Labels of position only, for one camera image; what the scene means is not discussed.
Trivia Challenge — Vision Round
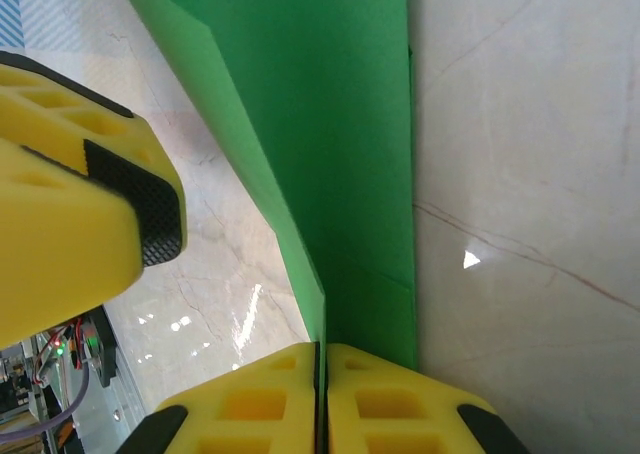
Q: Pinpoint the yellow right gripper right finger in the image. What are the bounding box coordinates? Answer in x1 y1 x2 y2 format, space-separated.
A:
325 342 531 454

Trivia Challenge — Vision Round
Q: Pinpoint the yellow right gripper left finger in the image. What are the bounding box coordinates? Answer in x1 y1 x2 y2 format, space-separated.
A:
114 341 321 454

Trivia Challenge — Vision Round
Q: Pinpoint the green paper sheet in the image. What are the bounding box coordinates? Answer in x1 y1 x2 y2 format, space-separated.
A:
114 0 417 454

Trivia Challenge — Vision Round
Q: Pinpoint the thin red wire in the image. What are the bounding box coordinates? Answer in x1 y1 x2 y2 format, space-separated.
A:
34 326 76 375

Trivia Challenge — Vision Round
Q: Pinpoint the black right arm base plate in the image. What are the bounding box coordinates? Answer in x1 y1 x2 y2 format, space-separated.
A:
92 306 121 388

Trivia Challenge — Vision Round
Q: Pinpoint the aluminium mounting rail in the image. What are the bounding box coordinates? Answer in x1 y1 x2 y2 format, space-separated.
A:
29 333 151 454

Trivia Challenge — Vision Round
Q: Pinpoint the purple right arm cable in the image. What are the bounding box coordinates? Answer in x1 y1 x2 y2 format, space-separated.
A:
0 358 94 438

